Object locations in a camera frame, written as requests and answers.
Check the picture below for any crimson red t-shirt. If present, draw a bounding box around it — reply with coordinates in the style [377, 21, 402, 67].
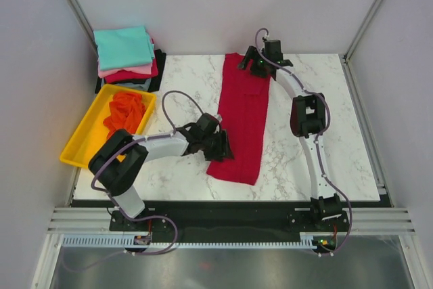
[206, 53, 270, 185]

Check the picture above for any yellow plastic tray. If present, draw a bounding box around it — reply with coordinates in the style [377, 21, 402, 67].
[60, 85, 156, 169]

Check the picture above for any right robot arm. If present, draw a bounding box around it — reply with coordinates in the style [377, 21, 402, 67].
[238, 39, 342, 229]

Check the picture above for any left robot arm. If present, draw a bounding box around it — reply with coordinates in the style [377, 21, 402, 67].
[88, 113, 234, 222]

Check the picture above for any folded black t-shirt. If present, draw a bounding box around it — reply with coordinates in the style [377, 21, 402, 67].
[112, 49, 166, 93]

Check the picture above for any folded grey-blue t-shirt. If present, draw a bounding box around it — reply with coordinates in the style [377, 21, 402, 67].
[117, 79, 152, 92]

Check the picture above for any orange t-shirt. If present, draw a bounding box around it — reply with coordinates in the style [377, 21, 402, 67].
[104, 91, 146, 139]

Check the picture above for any folded pink t-shirt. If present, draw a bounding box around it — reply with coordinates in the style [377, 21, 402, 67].
[98, 63, 153, 78]

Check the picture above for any folded red t-shirt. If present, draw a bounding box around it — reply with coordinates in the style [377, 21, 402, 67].
[104, 59, 158, 84]

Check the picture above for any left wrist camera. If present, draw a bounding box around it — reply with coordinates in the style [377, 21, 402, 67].
[215, 114, 223, 123]

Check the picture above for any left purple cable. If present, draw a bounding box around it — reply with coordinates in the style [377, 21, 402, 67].
[91, 91, 207, 222]

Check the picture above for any right aluminium frame post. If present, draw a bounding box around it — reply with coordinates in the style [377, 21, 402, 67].
[342, 0, 385, 62]

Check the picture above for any aluminium frame post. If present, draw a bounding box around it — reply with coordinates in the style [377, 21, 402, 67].
[66, 0, 97, 53]
[342, 0, 385, 62]

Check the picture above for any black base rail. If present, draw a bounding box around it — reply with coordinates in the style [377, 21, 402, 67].
[109, 201, 348, 241]

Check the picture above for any white slotted cable duct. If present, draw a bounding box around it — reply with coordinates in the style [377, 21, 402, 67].
[62, 234, 325, 250]

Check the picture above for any aluminium front rail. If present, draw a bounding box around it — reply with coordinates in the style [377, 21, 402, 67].
[47, 207, 415, 235]

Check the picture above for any left aluminium frame post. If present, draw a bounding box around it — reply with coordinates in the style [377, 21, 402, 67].
[66, 0, 97, 53]

